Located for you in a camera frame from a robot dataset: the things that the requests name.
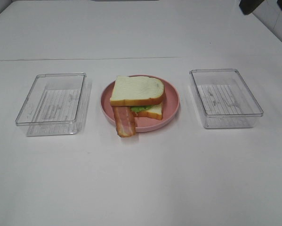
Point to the clear left plastic tray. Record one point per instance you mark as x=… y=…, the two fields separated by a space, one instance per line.
x=56 y=104

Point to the green lettuce leaf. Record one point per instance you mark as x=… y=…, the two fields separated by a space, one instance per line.
x=137 y=109

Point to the bread slice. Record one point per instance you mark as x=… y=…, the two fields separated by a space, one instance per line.
x=156 y=112
x=137 y=91

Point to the red bacon strip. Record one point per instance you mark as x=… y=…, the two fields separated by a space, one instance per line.
x=125 y=122

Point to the clear right plastic tray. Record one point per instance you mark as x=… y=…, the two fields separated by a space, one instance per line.
x=223 y=99

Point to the clear plastic tray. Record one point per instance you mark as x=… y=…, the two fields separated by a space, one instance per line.
x=223 y=99
x=56 y=104

